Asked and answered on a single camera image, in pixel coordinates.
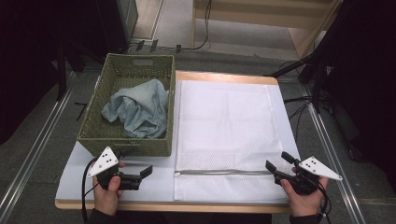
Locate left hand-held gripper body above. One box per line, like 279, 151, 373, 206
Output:
87, 147, 143, 191

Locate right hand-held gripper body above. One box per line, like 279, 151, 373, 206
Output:
274, 156, 344, 196

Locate green woven basket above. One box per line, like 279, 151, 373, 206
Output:
77, 52, 176, 158

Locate light blue denim garment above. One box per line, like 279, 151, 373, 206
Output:
100, 78, 170, 139

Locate white mesh laundry bag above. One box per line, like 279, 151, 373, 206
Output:
173, 79, 289, 202

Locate person's right hand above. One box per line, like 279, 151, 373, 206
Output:
279, 167, 330, 217

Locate person's left hand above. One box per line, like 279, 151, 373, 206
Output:
92, 161, 126, 217

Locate white board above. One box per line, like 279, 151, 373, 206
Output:
55, 78, 302, 203

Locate black curtain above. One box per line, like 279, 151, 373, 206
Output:
320, 0, 396, 189
0, 0, 120, 146

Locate black metal stand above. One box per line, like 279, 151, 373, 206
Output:
263, 0, 354, 113

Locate dark cabinet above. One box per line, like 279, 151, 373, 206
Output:
96, 0, 140, 53

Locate light wooden furniture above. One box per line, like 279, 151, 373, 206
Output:
191, 0, 344, 60

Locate metal floor rail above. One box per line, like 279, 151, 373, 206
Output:
0, 70, 78, 220
307, 96, 366, 224

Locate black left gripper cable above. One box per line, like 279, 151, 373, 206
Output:
81, 157, 100, 224

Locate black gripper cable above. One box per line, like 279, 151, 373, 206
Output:
317, 183, 332, 219
81, 157, 100, 224

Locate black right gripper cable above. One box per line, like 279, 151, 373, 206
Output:
317, 183, 332, 219

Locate black floor cables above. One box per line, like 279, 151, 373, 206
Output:
282, 95, 316, 139

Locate black hanging cable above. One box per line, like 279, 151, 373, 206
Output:
180, 0, 213, 51

